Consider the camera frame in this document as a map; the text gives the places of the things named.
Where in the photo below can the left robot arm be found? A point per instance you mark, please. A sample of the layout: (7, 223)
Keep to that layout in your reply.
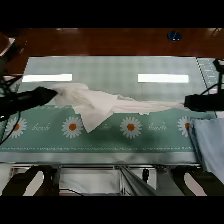
(16, 100)

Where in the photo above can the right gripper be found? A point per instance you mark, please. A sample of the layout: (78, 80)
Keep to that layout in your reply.
(196, 102)

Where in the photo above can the silver frame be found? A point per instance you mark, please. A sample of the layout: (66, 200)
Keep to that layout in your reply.
(133, 181)

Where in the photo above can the light blue garment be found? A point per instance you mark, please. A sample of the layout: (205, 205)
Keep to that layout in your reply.
(210, 143)

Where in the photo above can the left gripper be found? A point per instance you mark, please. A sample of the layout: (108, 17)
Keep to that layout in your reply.
(45, 94)

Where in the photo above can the white shirt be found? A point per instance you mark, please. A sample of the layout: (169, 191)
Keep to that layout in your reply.
(96, 103)

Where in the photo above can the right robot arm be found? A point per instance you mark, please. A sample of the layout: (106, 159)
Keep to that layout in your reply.
(216, 101)

